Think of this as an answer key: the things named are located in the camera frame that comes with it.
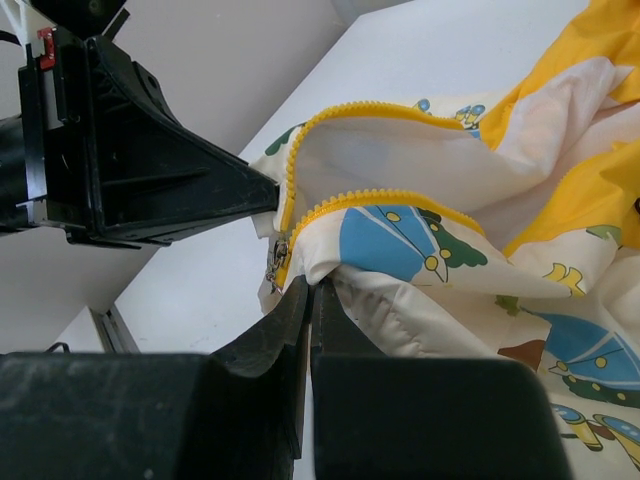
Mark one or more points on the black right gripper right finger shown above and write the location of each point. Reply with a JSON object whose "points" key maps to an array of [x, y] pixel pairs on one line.
{"points": [[382, 417]]}

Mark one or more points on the aluminium left side rail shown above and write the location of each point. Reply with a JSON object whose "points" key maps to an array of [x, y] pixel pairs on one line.
{"points": [[113, 333]]}

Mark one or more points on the cream yellow dinosaur kids jacket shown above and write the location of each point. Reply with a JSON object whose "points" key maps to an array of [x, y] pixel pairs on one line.
{"points": [[499, 227]]}

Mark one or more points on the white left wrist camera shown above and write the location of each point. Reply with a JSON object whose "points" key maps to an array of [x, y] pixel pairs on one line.
{"points": [[83, 18]]}

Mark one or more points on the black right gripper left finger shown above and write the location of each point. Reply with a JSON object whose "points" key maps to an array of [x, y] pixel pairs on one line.
{"points": [[237, 413]]}

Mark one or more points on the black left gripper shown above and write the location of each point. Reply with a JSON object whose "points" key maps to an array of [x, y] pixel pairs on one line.
{"points": [[96, 152]]}

